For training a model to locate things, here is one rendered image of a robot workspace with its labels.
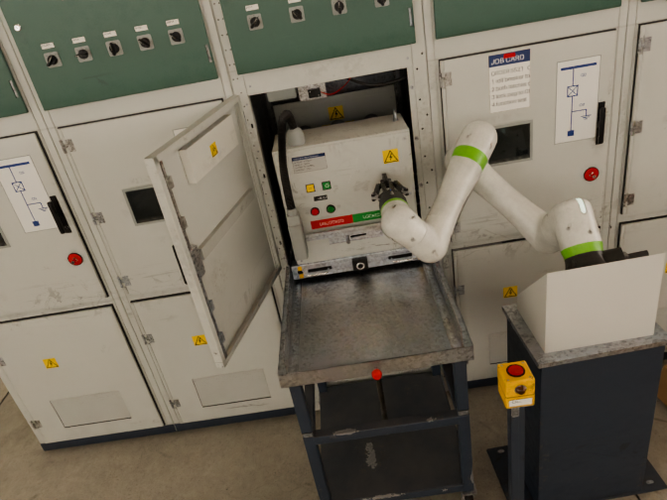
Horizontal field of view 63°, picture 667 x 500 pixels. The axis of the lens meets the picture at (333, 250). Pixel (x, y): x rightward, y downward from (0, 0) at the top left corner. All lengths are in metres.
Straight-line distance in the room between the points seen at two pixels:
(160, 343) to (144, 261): 0.43
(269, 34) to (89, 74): 0.64
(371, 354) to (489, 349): 1.03
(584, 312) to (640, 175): 0.81
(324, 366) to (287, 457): 0.99
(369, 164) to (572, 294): 0.80
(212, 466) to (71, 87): 1.73
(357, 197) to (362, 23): 0.60
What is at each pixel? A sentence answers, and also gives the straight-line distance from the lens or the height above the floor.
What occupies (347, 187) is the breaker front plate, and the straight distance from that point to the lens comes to 2.03.
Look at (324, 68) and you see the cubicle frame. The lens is 2.05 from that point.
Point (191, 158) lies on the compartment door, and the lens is 1.72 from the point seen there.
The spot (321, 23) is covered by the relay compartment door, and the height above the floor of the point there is 1.77.
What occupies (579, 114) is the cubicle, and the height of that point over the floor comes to 1.30.
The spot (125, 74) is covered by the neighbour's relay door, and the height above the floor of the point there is 1.72.
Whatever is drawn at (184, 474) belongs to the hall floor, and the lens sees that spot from 2.81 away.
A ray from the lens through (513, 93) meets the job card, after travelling 2.16.
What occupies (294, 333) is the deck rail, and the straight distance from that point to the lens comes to 1.93.
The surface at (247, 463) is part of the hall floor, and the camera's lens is 2.73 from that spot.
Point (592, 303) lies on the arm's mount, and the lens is 1.86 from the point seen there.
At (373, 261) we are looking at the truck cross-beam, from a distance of 2.16.
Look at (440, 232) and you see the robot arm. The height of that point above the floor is 1.18.
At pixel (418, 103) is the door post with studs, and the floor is 1.44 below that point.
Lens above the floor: 1.99
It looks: 29 degrees down
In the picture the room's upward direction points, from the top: 11 degrees counter-clockwise
